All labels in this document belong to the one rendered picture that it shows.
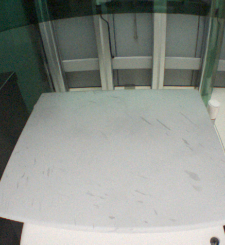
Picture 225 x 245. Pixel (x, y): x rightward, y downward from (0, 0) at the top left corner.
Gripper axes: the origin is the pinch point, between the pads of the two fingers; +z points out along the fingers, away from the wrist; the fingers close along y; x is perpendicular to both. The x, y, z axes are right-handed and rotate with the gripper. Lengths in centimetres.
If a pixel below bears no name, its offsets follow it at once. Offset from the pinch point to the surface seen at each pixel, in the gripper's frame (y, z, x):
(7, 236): -11.3, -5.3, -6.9
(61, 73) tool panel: -17, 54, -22
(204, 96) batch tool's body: 15.5, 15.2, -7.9
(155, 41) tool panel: 15, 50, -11
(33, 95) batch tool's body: -13.5, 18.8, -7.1
